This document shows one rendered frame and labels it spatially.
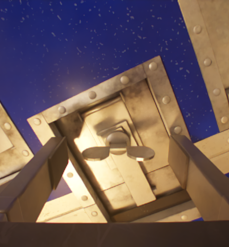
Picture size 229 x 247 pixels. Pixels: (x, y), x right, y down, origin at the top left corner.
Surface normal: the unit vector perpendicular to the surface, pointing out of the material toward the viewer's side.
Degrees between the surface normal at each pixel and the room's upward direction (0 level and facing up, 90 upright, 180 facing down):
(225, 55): 90
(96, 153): 114
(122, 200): 90
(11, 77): 90
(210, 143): 90
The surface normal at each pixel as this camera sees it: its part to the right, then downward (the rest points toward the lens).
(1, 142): 0.15, 0.22
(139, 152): -0.01, -0.96
